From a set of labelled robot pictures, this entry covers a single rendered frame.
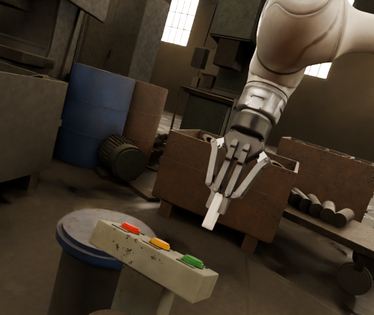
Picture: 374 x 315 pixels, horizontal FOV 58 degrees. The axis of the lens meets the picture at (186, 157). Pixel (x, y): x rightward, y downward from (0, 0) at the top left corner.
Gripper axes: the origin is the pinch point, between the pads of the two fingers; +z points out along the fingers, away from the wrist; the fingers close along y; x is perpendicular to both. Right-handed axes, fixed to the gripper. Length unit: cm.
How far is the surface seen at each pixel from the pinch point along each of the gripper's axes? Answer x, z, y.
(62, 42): 163, -94, -255
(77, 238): 18.7, 22.0, -38.6
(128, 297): 0.5, 22.2, -9.1
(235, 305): 112, 34, -4
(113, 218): 38, 15, -42
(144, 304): 0.3, 21.5, -5.3
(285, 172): 154, -45, -12
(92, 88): 155, -57, -187
